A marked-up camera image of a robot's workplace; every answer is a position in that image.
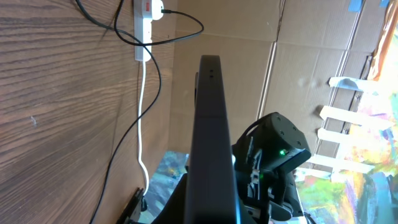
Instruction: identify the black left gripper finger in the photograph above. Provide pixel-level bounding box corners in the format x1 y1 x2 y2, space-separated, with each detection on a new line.
239 203 257 224

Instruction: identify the Samsung Galaxy smartphone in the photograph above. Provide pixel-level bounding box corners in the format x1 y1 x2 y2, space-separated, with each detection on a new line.
184 55 240 223

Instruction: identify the black USB charging cable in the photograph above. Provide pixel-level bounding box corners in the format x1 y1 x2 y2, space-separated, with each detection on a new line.
74 0 205 224

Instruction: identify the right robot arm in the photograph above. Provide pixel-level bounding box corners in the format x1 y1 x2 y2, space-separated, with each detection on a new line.
232 112 311 223

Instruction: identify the white charger plug adapter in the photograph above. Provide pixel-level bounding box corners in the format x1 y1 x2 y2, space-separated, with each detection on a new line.
151 0 164 21

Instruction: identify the cardboard backdrop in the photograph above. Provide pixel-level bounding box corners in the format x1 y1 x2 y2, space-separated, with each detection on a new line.
169 0 388 156

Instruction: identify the white power strip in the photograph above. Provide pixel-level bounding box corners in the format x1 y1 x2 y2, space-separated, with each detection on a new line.
133 0 152 62

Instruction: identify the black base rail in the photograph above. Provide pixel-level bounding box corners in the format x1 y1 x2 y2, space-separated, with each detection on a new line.
116 188 147 224

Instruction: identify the white power strip cord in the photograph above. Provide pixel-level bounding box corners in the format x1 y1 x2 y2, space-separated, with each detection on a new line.
137 60 150 197

